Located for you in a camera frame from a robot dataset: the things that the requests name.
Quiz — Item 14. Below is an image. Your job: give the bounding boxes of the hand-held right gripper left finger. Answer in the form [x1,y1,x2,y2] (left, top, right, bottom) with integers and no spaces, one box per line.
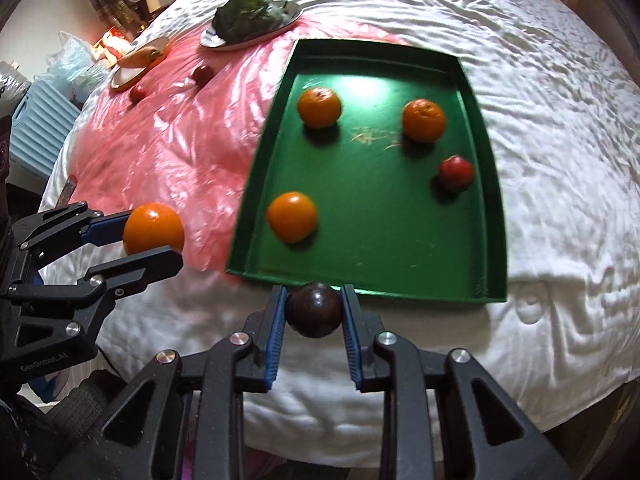
[100,284,288,480]

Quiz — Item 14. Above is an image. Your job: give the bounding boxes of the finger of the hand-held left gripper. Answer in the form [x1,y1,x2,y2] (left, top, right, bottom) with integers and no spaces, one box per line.
[9,246,184,355]
[10,201,133,262]

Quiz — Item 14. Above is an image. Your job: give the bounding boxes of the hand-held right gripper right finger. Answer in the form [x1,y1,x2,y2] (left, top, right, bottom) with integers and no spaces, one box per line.
[341,284,573,480]

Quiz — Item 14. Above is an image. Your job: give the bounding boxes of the dark purple plum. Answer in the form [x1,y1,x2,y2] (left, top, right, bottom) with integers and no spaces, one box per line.
[285,282,345,338]

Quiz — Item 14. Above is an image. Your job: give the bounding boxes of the green tray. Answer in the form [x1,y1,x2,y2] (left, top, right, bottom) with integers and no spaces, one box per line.
[225,39,508,304]

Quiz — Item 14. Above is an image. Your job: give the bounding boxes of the large orange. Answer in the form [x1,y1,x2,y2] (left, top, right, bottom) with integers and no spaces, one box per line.
[266,191,319,244]

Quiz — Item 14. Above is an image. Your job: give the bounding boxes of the person's left forearm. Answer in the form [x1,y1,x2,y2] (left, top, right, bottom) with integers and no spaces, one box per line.
[0,370,133,480]

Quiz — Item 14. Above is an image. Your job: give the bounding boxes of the smartphone with red case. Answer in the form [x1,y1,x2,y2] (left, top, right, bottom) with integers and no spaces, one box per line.
[55,175,78,211]

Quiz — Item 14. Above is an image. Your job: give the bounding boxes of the pink plastic sheet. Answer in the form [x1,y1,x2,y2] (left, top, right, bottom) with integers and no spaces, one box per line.
[65,12,401,273]

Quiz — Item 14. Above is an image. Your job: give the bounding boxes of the light blue ribbed suitcase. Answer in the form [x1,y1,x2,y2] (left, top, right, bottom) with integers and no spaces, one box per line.
[10,80,83,176]

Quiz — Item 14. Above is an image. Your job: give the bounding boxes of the orange rimmed plate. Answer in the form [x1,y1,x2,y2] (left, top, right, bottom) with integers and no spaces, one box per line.
[110,37,171,92]

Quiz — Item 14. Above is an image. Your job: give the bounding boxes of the clear plastic bag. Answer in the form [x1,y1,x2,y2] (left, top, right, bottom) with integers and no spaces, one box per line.
[47,30,108,91]

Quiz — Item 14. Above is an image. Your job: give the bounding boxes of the red and white package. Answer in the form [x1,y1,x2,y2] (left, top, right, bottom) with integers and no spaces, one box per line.
[92,30,131,68]

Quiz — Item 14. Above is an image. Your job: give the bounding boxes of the white oval plate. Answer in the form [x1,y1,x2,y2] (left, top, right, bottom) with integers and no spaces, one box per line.
[200,2,304,52]

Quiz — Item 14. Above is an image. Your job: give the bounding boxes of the dark leafy greens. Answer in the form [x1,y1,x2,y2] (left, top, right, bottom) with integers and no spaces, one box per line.
[212,0,296,41]

